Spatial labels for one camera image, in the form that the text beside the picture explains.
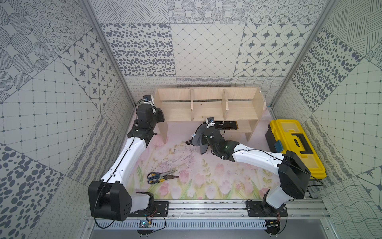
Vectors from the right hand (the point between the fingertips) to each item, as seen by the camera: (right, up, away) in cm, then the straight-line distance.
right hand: (205, 132), depth 86 cm
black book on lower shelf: (+15, +4, +5) cm, 16 cm away
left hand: (-27, +15, -7) cm, 32 cm away
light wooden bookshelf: (+23, +16, +1) cm, 28 cm away
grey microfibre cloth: (-5, -4, -2) cm, 7 cm away
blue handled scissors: (-29, -26, -3) cm, 39 cm away
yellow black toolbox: (+47, -1, -3) cm, 47 cm away
